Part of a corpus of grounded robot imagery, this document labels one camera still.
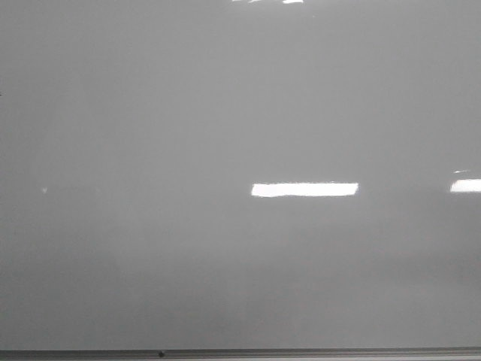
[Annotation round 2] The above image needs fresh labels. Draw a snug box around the white whiteboard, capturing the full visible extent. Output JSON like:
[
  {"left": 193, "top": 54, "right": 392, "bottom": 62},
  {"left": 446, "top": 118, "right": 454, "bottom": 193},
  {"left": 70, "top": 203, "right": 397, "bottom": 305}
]
[{"left": 1, "top": 1, "right": 480, "bottom": 350}]

